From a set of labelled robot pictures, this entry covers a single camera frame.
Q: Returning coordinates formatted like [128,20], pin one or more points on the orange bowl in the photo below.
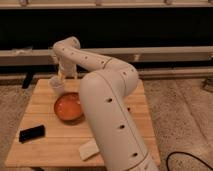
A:
[67,107]

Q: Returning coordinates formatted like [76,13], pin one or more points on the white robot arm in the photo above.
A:
[102,92]

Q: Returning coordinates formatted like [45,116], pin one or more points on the translucent white ceramic cup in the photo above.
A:
[57,85]

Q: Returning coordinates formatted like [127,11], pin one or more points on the black rectangular block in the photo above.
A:
[31,133]

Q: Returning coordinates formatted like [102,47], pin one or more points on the beige sponge block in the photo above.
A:
[88,150]

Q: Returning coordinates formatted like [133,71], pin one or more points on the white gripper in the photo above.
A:
[66,69]

